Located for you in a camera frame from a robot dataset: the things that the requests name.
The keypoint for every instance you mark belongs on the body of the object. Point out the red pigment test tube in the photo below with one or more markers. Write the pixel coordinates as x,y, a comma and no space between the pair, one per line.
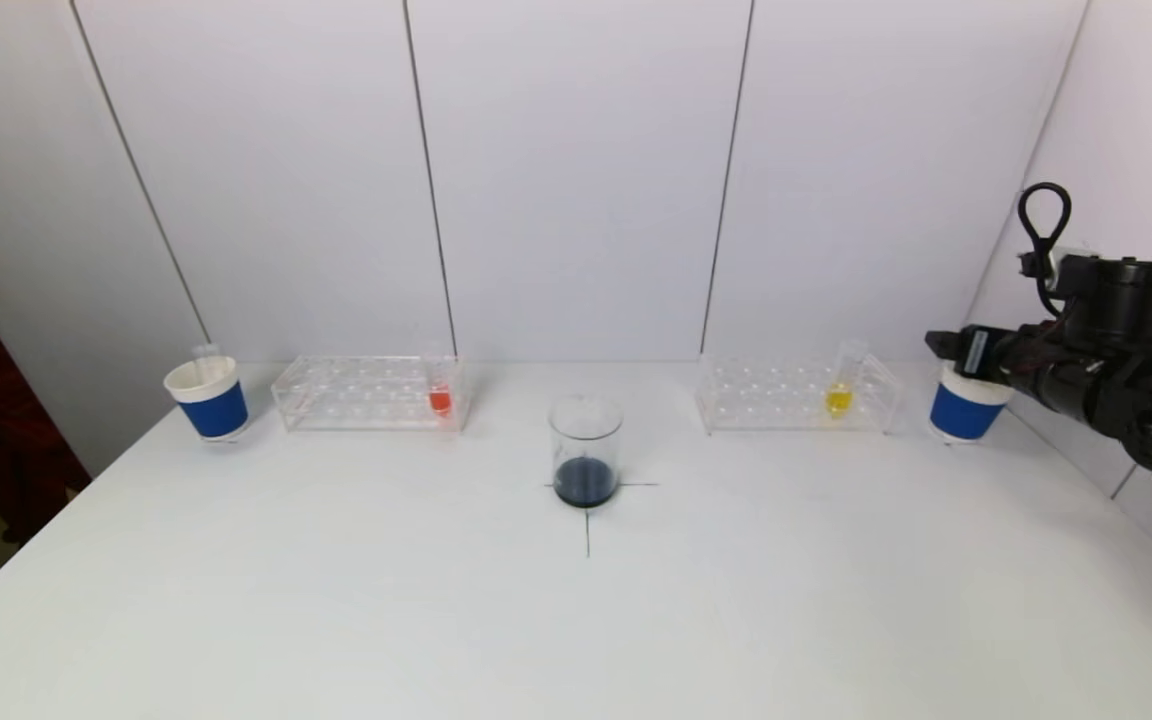
440,401

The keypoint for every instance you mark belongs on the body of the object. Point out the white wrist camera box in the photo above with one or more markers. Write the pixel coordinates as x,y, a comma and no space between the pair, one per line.
1071,258

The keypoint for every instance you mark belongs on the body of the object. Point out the clear glass beaker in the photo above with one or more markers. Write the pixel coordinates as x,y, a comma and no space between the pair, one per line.
586,480

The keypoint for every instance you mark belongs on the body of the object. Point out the yellow pigment test tube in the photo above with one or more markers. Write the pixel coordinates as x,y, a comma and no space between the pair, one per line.
838,400

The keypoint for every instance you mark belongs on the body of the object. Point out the silver and black right arm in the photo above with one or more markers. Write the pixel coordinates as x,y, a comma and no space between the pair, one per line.
1126,390

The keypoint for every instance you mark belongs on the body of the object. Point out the blue pigment test tube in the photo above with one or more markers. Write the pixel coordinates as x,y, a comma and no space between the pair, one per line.
204,358

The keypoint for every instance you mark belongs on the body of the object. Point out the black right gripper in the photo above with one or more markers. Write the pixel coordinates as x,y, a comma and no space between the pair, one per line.
976,351

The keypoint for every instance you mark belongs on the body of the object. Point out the blue sleeved white paper cup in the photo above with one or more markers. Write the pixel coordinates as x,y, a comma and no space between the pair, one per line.
964,415
217,410

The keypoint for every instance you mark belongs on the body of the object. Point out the clear acrylic test tube rack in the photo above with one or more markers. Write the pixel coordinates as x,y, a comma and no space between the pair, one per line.
366,395
766,395

